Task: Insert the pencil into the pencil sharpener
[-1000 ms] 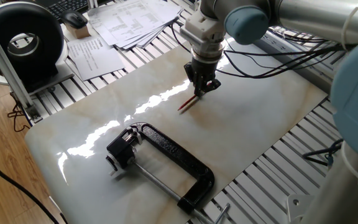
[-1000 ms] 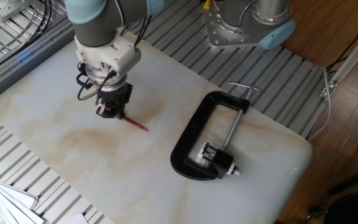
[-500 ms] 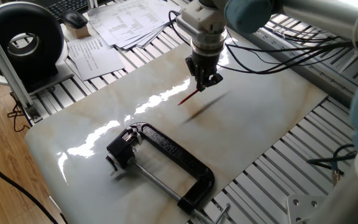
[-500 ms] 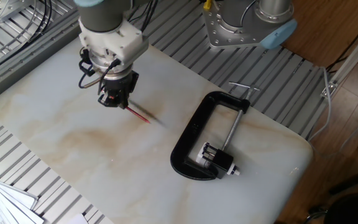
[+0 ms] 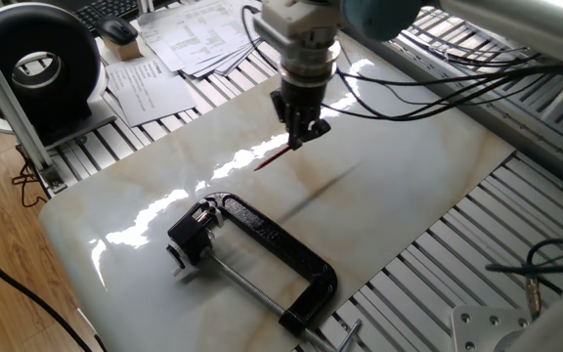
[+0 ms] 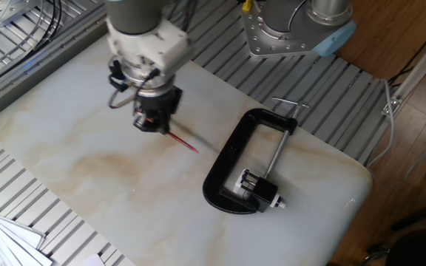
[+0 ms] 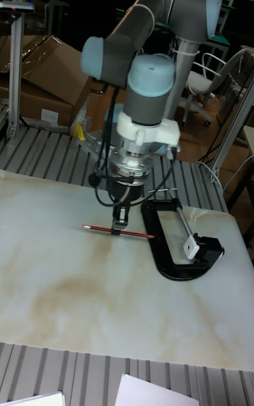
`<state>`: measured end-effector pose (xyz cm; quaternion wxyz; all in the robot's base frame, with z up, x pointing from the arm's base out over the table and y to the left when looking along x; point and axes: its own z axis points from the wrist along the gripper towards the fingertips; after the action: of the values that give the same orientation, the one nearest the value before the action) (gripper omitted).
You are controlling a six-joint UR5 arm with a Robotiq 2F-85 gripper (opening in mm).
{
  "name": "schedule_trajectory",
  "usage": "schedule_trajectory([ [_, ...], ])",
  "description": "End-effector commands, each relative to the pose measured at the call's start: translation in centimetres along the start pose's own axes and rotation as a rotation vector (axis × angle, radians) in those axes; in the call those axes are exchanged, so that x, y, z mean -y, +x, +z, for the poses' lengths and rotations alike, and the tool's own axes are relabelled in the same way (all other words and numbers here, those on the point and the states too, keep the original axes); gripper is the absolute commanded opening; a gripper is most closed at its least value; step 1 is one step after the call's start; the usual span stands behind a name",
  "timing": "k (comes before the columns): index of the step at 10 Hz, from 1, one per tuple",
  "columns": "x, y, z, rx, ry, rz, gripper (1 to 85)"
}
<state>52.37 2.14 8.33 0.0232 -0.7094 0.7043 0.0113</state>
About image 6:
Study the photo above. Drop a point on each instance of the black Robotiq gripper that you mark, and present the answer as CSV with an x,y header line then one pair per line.
x,y
159,103

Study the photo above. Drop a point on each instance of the red pencil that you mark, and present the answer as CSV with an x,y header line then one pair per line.
x,y
183,144

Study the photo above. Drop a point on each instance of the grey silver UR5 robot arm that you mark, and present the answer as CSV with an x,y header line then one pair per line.
x,y
139,22

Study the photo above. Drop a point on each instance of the white marble board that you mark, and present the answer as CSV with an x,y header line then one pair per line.
x,y
124,184

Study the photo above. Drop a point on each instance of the black C-clamp with steel screw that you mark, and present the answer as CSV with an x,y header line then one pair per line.
x,y
231,155

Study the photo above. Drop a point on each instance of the silver robot mounting plate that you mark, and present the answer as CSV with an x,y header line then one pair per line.
x,y
272,46

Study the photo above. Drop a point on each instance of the yellow plug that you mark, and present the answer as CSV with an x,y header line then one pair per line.
x,y
247,5

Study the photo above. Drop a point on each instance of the aluminium plate with holes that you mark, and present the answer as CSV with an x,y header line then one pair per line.
x,y
6,9

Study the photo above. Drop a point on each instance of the aluminium frame profile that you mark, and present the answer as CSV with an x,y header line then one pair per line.
x,y
416,70

